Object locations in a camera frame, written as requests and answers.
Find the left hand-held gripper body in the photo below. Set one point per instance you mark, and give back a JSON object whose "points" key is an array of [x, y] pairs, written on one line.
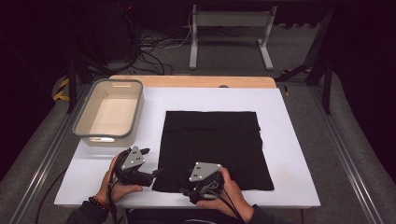
{"points": [[132, 161]]}

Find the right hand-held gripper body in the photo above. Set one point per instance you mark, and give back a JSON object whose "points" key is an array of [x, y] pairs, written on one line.
{"points": [[204, 171]]}

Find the black tank top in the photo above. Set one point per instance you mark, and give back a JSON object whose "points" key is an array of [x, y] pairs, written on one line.
{"points": [[214, 146]]}

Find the beige plastic basket grey rim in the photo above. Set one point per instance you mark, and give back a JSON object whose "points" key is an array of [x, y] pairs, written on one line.
{"points": [[109, 115]]}

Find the person's left hand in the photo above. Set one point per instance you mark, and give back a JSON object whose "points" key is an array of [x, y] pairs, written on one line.
{"points": [[115, 193]]}

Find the person's right hand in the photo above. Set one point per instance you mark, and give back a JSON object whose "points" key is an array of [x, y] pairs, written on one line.
{"points": [[232, 202]]}

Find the person's dark clothing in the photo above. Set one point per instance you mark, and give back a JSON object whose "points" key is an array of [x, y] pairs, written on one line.
{"points": [[174, 216]]}

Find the black metal stand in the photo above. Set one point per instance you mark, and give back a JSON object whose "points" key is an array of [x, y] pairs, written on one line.
{"points": [[72, 87], [327, 77]]}

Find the yellow black hazard tape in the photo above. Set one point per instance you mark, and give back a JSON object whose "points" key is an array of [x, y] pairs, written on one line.
{"points": [[62, 90]]}

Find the black device with red light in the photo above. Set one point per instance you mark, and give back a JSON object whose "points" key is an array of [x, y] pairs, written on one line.
{"points": [[118, 31]]}

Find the grey metal stand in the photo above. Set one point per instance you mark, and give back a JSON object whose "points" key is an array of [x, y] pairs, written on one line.
{"points": [[230, 18]]}

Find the aluminium rail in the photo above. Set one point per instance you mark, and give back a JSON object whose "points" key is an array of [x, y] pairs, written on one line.
{"points": [[43, 168], [348, 161]]}

